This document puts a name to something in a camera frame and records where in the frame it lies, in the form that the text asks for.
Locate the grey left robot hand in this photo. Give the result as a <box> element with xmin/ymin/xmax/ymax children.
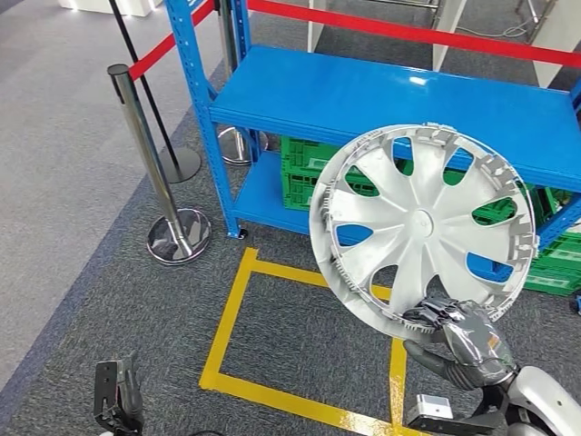
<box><xmin>108</xmin><ymin>352</ymin><xmax>146</xmax><ymax>436</ymax></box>

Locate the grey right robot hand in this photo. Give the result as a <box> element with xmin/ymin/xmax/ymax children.
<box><xmin>402</xmin><ymin>295</ymin><xmax>518</xmax><ymax>392</ymax></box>

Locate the silver plastic wheel hubcap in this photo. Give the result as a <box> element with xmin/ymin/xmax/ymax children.
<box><xmin>309</xmin><ymin>123</ymin><xmax>539</xmax><ymax>343</ymax></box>

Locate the blue metal shelf rack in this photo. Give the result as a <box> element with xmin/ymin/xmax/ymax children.
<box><xmin>164</xmin><ymin>0</ymin><xmax>581</xmax><ymax>317</ymax></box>

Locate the yellow floor tape square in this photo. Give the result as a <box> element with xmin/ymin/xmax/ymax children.
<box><xmin>198</xmin><ymin>246</ymin><xmax>432</xmax><ymax>436</ymax></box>

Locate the white panel desk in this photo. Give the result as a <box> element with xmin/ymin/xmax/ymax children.
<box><xmin>307</xmin><ymin>0</ymin><xmax>469</xmax><ymax>74</ymax></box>
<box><xmin>515</xmin><ymin>0</ymin><xmax>581</xmax><ymax>90</ymax></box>

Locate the red barrier belt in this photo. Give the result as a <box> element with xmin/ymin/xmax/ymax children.
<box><xmin>128</xmin><ymin>0</ymin><xmax>217</xmax><ymax>83</ymax></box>
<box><xmin>247</xmin><ymin>0</ymin><xmax>581</xmax><ymax>68</ymax></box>

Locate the white low platform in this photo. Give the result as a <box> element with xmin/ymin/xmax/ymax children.
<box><xmin>57</xmin><ymin>0</ymin><xmax>163</xmax><ymax>18</ymax></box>

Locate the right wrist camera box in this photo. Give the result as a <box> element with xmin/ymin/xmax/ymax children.
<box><xmin>405</xmin><ymin>393</ymin><xmax>455</xmax><ymax>430</ymax></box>

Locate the chrome stanchion post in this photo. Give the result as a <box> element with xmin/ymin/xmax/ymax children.
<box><xmin>107</xmin><ymin>63</ymin><xmax>213</xmax><ymax>266</ymax></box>
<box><xmin>217</xmin><ymin>0</ymin><xmax>269</xmax><ymax>168</ymax></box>

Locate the black stanchion post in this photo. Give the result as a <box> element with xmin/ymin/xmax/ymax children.
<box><xmin>107</xmin><ymin>0</ymin><xmax>202</xmax><ymax>184</ymax></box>

